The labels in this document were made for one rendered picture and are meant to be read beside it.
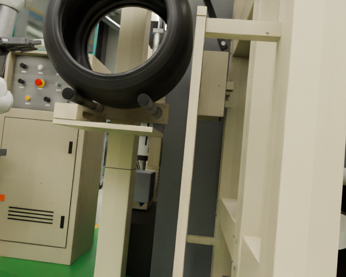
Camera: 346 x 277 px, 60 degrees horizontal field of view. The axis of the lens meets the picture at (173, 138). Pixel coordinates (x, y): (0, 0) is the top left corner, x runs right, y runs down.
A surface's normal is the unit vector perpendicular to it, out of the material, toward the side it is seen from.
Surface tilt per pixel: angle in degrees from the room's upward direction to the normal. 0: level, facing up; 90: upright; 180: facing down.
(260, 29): 90
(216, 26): 90
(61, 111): 90
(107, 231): 90
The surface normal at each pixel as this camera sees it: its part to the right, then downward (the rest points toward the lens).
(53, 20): -0.25, -0.05
